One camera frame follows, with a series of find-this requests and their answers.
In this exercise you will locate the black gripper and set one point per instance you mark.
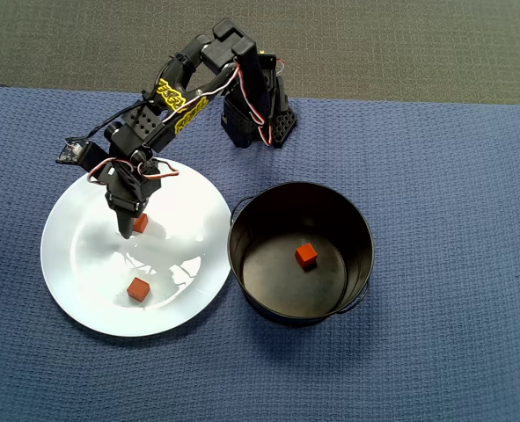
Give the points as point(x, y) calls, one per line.
point(127, 206)

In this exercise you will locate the red cube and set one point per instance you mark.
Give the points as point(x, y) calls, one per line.
point(141, 224)
point(306, 256)
point(137, 290)

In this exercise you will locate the white round plate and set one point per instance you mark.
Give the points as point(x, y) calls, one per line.
point(88, 307)

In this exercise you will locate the black metal pot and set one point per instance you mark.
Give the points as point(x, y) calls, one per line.
point(286, 299)

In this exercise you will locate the blue woven cloth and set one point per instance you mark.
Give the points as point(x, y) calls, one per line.
point(418, 351)

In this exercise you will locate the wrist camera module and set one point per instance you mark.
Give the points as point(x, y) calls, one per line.
point(71, 151)

